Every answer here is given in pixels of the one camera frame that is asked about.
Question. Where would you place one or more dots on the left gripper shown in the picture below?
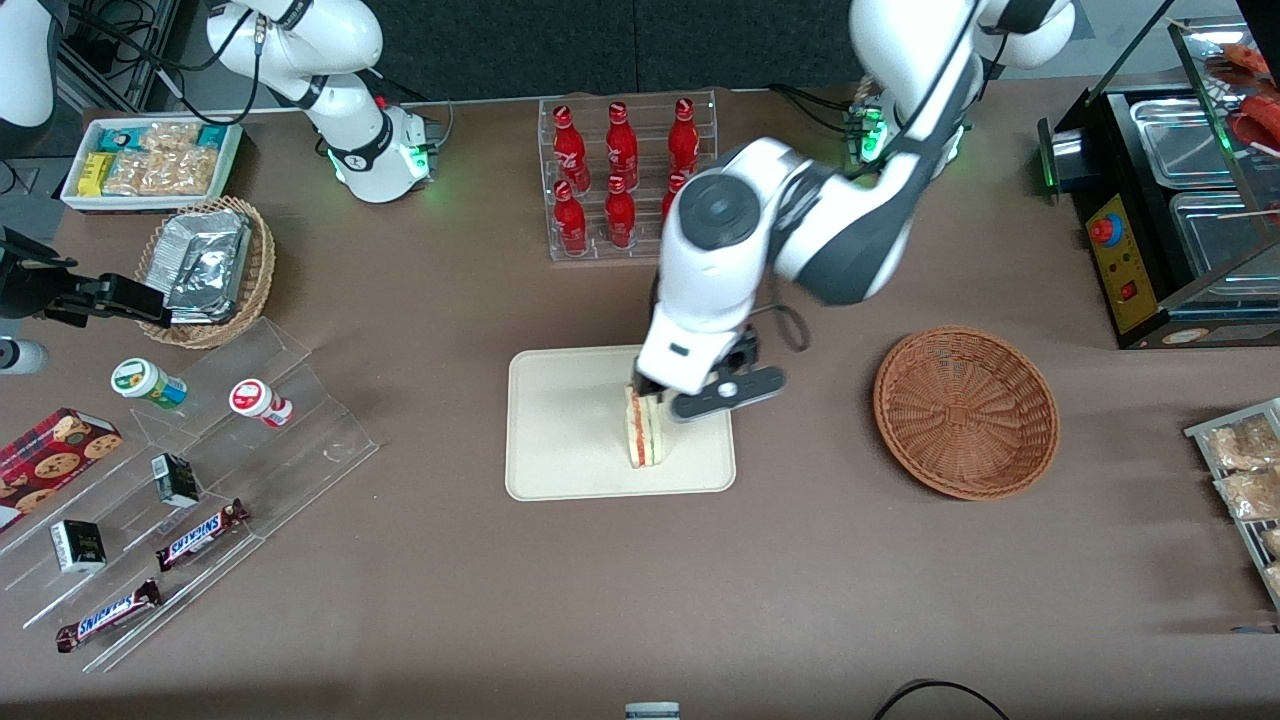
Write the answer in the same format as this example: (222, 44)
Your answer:
(741, 352)

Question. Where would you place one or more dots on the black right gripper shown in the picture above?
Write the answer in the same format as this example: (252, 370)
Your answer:
(30, 293)

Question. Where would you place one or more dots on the triangular sandwich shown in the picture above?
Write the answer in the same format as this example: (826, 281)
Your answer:
(645, 435)

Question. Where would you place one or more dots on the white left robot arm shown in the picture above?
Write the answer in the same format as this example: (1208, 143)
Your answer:
(780, 210)

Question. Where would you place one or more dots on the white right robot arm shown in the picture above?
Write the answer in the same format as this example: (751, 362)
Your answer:
(350, 40)

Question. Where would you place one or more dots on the cream rectangular plastic tray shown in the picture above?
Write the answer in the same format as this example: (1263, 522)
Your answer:
(570, 420)

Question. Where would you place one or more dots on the light tan wicker basket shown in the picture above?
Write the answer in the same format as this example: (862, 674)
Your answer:
(255, 280)

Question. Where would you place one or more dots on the brown round wicker basket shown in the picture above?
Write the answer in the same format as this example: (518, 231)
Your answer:
(965, 415)

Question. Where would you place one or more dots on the grey tray of snack bags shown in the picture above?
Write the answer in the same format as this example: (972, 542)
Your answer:
(1205, 435)

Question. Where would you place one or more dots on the silver foil packs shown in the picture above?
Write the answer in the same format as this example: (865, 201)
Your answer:
(205, 265)

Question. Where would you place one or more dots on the green lid white cup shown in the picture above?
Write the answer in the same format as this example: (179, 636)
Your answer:
(145, 382)

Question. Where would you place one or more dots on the white rectangular snack bin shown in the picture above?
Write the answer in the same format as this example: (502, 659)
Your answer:
(75, 198)

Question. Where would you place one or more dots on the white cylinder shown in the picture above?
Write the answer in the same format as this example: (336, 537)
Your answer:
(22, 357)

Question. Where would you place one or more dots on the yellow snack pack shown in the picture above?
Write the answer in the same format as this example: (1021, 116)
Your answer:
(95, 175)

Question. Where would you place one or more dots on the clear bag of nuts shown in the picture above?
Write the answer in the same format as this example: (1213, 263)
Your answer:
(175, 170)

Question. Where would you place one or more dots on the clear acrylic bottle rack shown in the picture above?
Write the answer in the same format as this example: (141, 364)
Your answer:
(600, 250)

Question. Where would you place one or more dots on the red lid white cup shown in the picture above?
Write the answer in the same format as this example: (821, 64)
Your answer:
(255, 400)

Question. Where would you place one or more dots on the teal snack pack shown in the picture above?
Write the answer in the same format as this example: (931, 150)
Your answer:
(120, 140)

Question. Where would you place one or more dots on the red cola bottle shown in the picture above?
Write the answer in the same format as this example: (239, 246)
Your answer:
(621, 145)
(569, 150)
(570, 220)
(620, 215)
(683, 135)
(672, 190)

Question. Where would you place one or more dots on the small black carton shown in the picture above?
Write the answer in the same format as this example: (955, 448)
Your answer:
(175, 480)
(78, 545)

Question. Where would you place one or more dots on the red plaid cookie box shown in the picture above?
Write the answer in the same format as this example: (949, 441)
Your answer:
(50, 465)

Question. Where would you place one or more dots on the clear acrylic stepped display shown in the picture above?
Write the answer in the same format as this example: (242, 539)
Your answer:
(300, 450)

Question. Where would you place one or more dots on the brown Snickers bar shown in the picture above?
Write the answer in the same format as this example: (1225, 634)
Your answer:
(108, 615)
(200, 535)

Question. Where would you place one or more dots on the small grey object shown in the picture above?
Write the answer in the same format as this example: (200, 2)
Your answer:
(652, 711)

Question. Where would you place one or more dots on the black food warmer machine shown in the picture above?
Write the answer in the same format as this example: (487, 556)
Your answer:
(1125, 270)

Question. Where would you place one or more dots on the steel warmer pan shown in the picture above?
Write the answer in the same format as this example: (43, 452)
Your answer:
(1215, 235)
(1180, 140)

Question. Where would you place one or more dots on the clear bag of crackers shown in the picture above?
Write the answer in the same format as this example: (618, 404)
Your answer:
(1250, 495)
(1245, 445)

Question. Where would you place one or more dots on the red orange packaged food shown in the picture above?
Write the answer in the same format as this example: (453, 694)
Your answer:
(1255, 110)

